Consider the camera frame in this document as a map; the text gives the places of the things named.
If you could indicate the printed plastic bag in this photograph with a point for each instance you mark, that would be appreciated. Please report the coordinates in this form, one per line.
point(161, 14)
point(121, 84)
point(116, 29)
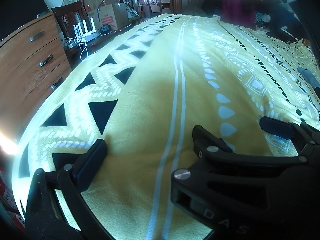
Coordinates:
point(131, 11)

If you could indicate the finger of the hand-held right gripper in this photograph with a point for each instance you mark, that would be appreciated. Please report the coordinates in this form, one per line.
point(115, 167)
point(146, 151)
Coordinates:
point(205, 140)
point(276, 127)

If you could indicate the patterned fabric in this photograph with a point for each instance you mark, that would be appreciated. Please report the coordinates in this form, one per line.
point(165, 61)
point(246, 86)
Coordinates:
point(262, 20)

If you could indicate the black garment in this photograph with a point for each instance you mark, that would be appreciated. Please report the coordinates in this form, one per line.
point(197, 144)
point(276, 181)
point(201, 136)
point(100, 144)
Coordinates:
point(211, 3)

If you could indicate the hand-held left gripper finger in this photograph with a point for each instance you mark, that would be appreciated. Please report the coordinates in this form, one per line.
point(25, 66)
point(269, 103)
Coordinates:
point(87, 165)

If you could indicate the wooden drawer dresser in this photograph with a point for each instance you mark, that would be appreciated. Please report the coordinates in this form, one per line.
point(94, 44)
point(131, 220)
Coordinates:
point(25, 67)

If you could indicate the black flat monitor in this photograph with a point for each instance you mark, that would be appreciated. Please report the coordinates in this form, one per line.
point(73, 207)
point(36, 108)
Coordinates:
point(27, 5)

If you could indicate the white antenna router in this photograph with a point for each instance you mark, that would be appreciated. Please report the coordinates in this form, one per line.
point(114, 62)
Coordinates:
point(87, 38)

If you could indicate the dark low wooden table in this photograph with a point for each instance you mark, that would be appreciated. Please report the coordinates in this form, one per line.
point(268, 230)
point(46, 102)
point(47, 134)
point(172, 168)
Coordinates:
point(107, 39)

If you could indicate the cardboard boxes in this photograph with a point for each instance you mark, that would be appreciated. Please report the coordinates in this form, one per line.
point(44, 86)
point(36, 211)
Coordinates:
point(112, 15)

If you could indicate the small black device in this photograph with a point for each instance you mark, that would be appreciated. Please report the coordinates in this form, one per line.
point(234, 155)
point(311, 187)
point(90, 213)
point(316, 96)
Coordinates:
point(105, 28)

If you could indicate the grey-blue shirt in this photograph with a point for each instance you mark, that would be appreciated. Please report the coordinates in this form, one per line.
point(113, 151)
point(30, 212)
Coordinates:
point(308, 76)

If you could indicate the maroon cloth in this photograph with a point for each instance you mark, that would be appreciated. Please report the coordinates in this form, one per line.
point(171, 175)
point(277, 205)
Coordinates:
point(237, 7)

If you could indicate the red printed bag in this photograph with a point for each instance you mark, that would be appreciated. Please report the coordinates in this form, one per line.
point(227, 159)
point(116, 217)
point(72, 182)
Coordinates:
point(7, 195)

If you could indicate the yellow patterned blanket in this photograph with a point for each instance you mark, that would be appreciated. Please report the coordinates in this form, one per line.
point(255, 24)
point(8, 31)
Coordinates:
point(150, 92)

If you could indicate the dark blue clothes pile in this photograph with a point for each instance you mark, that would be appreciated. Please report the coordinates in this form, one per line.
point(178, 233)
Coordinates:
point(282, 17)

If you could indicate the dark wooden slatted chair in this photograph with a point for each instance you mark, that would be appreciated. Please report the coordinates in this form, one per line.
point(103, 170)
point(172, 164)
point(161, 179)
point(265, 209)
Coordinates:
point(72, 8)

